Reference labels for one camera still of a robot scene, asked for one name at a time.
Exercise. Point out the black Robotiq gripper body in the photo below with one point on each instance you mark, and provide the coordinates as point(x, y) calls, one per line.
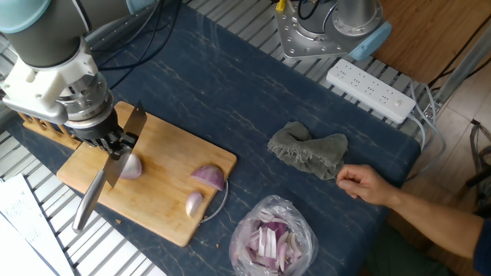
point(96, 128)

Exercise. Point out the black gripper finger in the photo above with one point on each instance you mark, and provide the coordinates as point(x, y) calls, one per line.
point(97, 145)
point(124, 145)

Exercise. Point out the pale red onion quarter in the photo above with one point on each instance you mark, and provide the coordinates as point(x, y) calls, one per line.
point(132, 168)

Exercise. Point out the steel cleaver knife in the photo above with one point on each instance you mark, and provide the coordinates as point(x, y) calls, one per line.
point(88, 199)

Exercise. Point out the person's bare forearm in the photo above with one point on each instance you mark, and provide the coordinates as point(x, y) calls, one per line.
point(433, 220)

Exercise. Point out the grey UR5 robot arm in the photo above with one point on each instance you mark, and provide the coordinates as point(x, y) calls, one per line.
point(46, 42)

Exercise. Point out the person's bare hand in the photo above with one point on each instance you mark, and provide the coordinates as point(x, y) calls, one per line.
point(364, 184)

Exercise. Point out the wooden peg rack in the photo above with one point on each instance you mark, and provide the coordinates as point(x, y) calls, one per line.
point(50, 134)

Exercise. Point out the wooden cutting board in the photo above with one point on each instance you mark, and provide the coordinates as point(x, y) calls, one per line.
point(165, 199)

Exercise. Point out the small pale onion wedge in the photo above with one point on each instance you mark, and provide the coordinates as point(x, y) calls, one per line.
point(193, 204)

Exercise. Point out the purple skinned onion piece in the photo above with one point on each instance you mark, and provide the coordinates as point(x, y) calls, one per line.
point(209, 176)

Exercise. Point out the white paper sheet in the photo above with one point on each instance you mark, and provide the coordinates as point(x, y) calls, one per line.
point(19, 214)

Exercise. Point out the plastic bag of onion slices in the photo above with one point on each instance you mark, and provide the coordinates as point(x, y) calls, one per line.
point(268, 245)

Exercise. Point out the grey-green cloth rag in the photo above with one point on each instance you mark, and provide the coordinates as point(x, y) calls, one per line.
point(307, 153)

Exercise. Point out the small yellow clip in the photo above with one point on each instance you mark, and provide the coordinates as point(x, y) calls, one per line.
point(281, 5)

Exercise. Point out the white power strip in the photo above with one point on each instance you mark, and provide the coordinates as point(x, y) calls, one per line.
point(368, 90)

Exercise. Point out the dark green trouser leg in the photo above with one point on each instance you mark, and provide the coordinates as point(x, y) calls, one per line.
point(403, 257)

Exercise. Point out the swivel office chair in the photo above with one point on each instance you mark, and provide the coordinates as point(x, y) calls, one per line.
point(481, 153)

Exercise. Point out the dark blue shirt sleeve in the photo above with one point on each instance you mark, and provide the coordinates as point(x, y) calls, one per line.
point(483, 249)

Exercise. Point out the aluminium frame bar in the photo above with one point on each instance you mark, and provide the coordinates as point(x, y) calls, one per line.
point(115, 30)
point(460, 69)

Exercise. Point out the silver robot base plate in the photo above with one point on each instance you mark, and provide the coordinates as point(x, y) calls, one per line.
point(303, 42)

